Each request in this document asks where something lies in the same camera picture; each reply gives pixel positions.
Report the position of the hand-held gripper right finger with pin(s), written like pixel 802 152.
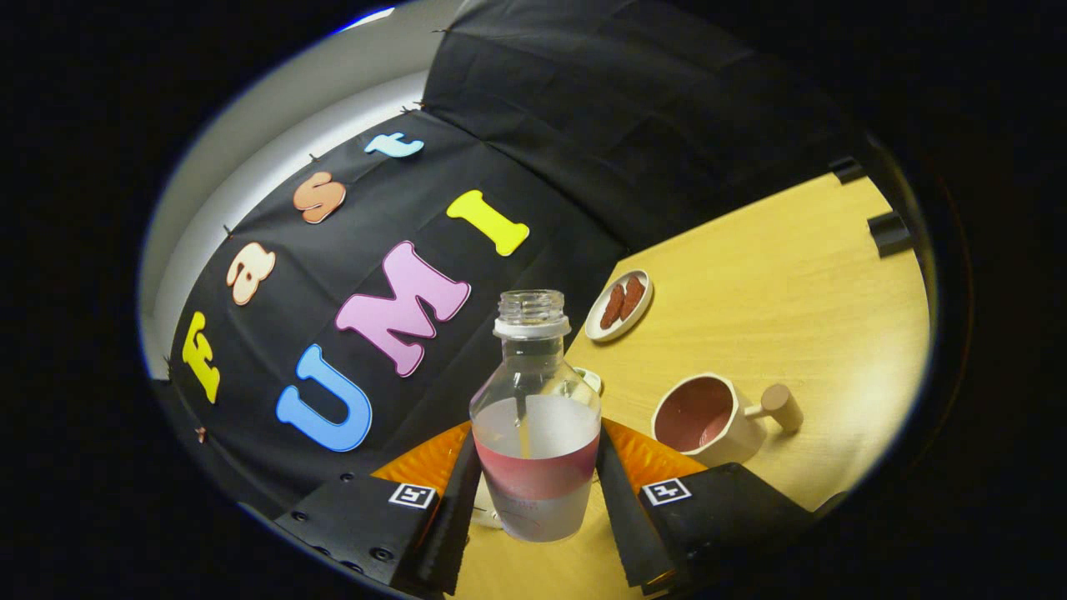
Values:
pixel 625 517

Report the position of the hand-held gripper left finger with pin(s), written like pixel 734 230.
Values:
pixel 458 517

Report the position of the clear juice bottle pink label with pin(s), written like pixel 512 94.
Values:
pixel 533 483

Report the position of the white divided seed dish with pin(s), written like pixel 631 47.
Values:
pixel 590 380

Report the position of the white round plate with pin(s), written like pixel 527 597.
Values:
pixel 596 332

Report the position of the red-brown food piece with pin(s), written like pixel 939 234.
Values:
pixel 633 297
pixel 612 307

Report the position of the wooden table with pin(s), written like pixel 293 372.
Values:
pixel 792 292

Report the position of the black table clamp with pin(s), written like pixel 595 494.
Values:
pixel 848 171
pixel 890 235

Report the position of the black backdrop cloth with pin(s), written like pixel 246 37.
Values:
pixel 583 125

